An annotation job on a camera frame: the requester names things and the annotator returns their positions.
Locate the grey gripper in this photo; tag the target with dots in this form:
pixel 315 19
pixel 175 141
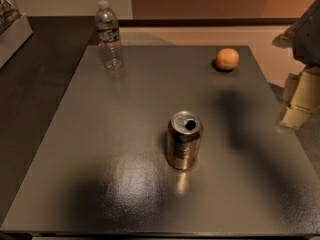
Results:
pixel 308 39

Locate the white box with items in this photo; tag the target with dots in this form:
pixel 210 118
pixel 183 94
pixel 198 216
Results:
pixel 15 30

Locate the orange fruit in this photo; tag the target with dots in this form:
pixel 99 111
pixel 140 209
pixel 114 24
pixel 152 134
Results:
pixel 227 59

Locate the clear plastic water bottle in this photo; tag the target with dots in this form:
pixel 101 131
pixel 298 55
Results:
pixel 107 28

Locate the orange soda can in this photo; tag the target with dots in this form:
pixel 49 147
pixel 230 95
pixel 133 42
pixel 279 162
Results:
pixel 184 136

